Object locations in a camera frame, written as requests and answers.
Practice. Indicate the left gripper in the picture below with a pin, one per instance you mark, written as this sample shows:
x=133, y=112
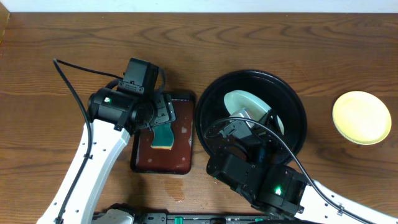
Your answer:
x=165, y=109

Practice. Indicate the green yellow sponge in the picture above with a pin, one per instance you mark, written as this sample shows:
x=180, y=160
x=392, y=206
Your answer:
x=163, y=137

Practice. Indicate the pale green plate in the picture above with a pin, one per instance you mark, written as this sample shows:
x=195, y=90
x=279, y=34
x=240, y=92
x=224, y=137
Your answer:
x=245, y=104
x=346, y=137

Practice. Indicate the yellow plate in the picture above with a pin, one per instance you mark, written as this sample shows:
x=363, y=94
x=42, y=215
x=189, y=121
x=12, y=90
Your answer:
x=362, y=117

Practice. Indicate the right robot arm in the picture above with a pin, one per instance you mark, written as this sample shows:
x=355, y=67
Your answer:
x=286, y=194

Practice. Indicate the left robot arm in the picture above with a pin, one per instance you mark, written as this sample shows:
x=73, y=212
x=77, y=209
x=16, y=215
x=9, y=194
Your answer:
x=114, y=113

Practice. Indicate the black round tray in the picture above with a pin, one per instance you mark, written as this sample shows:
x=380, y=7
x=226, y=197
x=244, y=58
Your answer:
x=281, y=131

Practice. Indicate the black rectangular sponge tray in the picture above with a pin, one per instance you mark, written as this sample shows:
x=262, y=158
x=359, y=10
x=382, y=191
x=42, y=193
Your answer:
x=176, y=159

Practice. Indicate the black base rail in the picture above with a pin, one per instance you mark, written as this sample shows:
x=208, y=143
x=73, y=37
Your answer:
x=186, y=218

